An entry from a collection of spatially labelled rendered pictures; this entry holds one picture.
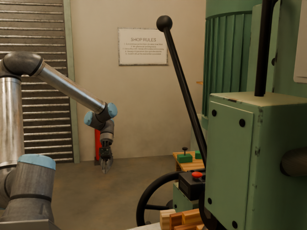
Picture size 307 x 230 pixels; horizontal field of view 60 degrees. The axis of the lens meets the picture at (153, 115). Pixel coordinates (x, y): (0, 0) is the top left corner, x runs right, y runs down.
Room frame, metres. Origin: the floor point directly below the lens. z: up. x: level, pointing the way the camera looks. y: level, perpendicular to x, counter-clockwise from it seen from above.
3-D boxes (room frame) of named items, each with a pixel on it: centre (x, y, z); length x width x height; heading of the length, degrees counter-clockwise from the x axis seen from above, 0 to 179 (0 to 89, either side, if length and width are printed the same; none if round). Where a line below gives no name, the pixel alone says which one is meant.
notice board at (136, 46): (3.48, 0.13, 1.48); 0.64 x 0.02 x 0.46; 101
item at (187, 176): (0.73, -0.14, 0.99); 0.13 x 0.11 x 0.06; 109
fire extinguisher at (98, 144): (3.28, 0.68, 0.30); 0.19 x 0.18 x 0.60; 11
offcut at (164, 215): (0.63, -0.04, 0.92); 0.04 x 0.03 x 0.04; 99
